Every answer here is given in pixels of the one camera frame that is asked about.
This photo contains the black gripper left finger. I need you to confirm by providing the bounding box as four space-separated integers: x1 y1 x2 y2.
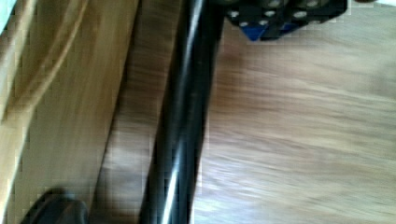
21 188 89 224

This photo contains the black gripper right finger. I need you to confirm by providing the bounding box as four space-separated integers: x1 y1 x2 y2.
224 0 347 41

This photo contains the black drawer slide rail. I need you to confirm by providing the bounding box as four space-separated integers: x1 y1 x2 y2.
138 0 224 224

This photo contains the wooden drawer cabinet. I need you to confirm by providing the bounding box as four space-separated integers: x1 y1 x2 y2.
0 0 141 224

